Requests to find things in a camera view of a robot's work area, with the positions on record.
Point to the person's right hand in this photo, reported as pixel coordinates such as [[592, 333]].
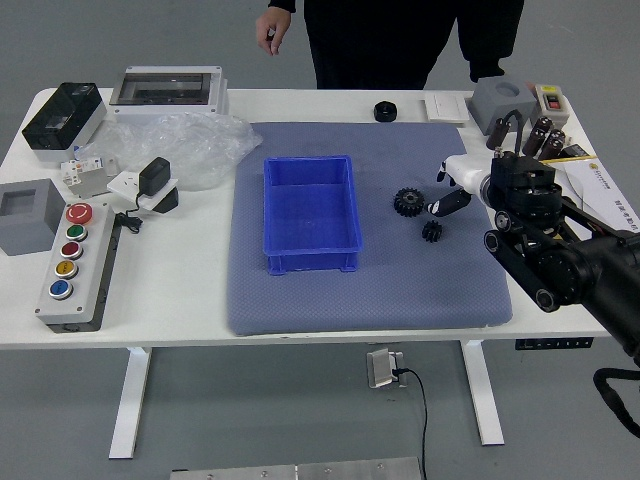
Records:
[[272, 30]]

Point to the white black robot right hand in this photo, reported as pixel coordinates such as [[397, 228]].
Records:
[[465, 172]]

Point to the big black gear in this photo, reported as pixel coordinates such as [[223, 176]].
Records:
[[409, 202]]

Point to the small black gear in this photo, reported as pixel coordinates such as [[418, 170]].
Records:
[[432, 232]]

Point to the person's left forearm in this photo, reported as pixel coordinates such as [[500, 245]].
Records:
[[490, 40]]

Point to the person's right forearm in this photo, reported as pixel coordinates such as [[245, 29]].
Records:
[[287, 4]]

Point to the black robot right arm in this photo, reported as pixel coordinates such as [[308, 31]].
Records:
[[570, 270]]

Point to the yellow white cardboard box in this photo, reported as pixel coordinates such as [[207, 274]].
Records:
[[595, 177]]

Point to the grey distribution box clear window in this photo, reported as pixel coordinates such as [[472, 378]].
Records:
[[165, 107]]

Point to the blue plastic box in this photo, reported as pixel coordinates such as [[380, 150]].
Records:
[[310, 210]]

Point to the silver floor socket box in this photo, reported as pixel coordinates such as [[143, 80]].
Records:
[[380, 370]]

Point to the dark brown capacitor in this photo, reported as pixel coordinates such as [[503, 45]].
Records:
[[542, 123], [531, 145], [557, 135], [550, 150], [491, 137]]

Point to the grey block with round hole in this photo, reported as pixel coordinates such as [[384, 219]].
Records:
[[495, 105]]

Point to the small black module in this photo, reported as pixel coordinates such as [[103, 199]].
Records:
[[575, 151]]

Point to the person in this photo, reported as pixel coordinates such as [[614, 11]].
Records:
[[390, 40]]

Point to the clear plastic bag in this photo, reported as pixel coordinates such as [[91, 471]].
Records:
[[200, 145]]

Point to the grey-blue padded mat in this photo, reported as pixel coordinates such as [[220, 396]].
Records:
[[375, 290]]

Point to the black power adapter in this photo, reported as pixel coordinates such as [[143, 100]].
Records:
[[154, 175]]

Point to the black table control panel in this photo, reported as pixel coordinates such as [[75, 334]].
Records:
[[550, 344]]

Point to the black socket base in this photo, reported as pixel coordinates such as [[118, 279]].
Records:
[[170, 200]]

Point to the white socket plate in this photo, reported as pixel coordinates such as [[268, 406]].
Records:
[[122, 185]]

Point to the white table leg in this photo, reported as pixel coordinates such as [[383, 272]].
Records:
[[130, 400], [482, 400]]

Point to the white circuit breaker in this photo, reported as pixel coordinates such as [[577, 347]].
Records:
[[80, 170]]

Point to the grey block with square hole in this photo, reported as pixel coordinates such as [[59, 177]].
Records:
[[25, 235]]

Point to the grey five-button control station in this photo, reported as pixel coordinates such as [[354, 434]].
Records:
[[60, 310]]

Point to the white wall switch plate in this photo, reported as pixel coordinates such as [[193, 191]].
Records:
[[446, 107]]

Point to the grey switch box red button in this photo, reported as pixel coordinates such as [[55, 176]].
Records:
[[550, 107]]

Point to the black-lidded white enclosure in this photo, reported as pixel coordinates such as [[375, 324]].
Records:
[[60, 120]]

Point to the grey metal mounting rail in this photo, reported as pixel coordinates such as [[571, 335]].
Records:
[[92, 184]]

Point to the grey metal base plate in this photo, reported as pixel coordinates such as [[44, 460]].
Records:
[[300, 471]]

